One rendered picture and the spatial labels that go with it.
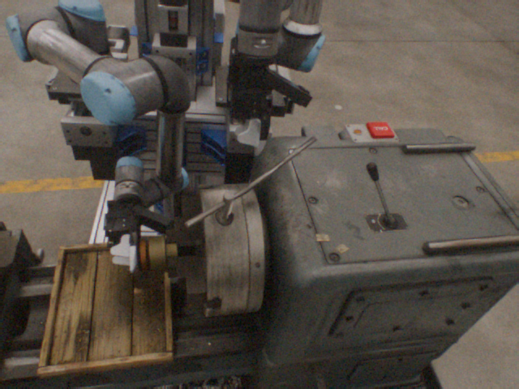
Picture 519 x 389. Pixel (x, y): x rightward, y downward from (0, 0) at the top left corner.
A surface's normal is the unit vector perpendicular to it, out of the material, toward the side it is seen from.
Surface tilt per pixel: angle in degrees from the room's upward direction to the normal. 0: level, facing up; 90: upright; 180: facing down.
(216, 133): 0
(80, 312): 0
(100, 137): 90
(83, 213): 0
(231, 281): 64
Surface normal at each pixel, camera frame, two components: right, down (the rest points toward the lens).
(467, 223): 0.11, -0.69
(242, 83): 0.19, 0.54
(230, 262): 0.21, 0.08
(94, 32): 0.70, 0.57
